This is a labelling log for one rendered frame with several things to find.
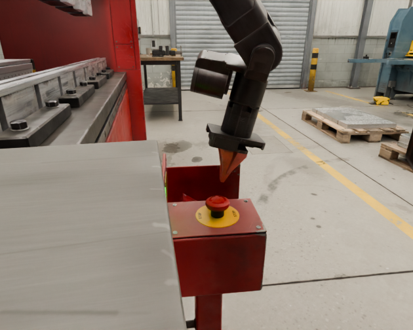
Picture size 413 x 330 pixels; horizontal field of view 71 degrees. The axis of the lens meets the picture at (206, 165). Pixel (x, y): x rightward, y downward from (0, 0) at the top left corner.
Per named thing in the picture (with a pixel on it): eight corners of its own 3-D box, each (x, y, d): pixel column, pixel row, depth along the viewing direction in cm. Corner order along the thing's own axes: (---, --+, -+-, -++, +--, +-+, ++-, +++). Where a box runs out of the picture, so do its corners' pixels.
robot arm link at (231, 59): (279, 50, 41) (276, 31, 47) (200, 28, 40) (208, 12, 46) (252, 119, 49) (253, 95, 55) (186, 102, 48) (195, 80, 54)
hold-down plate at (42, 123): (31, 154, 47) (26, 137, 46) (-6, 156, 46) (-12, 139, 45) (72, 114, 74) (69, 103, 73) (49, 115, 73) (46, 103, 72)
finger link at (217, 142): (196, 169, 59) (207, 126, 55) (229, 175, 60) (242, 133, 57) (199, 184, 52) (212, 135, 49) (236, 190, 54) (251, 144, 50)
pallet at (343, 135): (406, 141, 339) (410, 129, 333) (341, 143, 333) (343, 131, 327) (351, 118, 450) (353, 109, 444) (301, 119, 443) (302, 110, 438)
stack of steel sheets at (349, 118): (396, 128, 342) (397, 123, 340) (345, 128, 338) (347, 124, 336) (351, 110, 434) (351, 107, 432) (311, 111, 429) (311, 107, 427)
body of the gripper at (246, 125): (204, 131, 56) (214, 93, 53) (254, 142, 57) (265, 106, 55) (208, 142, 50) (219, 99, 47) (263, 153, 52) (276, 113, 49)
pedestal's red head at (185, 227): (262, 291, 48) (271, 196, 41) (165, 300, 46) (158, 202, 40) (237, 223, 66) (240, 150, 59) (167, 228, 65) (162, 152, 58)
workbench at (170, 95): (185, 121, 431) (182, 8, 374) (134, 122, 423) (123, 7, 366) (180, 100, 596) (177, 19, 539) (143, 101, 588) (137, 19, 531)
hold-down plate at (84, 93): (79, 107, 83) (78, 97, 82) (59, 108, 82) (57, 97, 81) (95, 92, 110) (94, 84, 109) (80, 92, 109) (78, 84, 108)
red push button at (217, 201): (231, 224, 46) (232, 204, 45) (206, 226, 46) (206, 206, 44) (227, 211, 50) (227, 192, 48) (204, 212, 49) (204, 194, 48)
